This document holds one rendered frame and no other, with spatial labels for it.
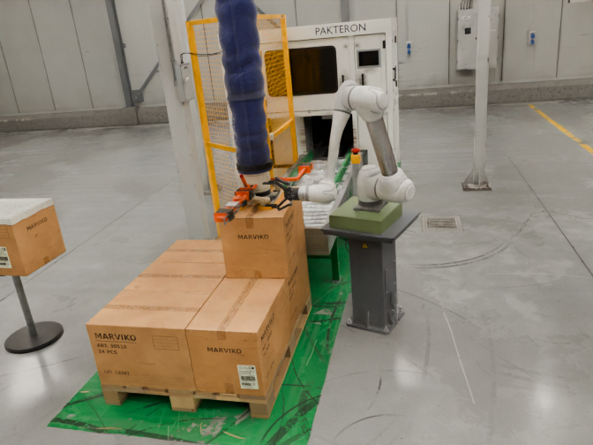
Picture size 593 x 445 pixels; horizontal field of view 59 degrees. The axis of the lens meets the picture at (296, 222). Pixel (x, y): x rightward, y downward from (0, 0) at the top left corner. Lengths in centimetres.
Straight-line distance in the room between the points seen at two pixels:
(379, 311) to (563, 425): 126
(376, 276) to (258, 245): 82
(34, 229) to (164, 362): 137
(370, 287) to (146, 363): 148
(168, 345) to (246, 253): 71
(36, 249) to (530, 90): 1065
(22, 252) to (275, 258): 164
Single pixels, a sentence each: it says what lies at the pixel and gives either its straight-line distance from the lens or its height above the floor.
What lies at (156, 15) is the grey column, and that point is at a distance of 462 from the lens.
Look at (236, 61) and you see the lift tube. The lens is 312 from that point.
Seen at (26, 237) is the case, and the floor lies 86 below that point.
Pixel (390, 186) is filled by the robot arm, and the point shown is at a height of 104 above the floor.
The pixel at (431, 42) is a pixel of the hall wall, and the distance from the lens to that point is 1235.
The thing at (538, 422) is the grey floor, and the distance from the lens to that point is 308.
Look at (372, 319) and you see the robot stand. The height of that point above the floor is 7.
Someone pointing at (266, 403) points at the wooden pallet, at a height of 10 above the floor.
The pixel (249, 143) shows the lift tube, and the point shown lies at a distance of 319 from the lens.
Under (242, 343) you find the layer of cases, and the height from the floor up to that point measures 47.
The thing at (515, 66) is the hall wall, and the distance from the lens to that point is 1259.
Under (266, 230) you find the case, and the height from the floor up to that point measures 86.
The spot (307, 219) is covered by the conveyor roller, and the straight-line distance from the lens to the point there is 418.
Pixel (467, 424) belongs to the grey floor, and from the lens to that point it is 300.
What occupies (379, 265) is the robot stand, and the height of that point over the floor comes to 49.
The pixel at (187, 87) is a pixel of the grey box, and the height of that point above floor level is 158.
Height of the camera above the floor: 197
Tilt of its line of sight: 20 degrees down
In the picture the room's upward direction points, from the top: 5 degrees counter-clockwise
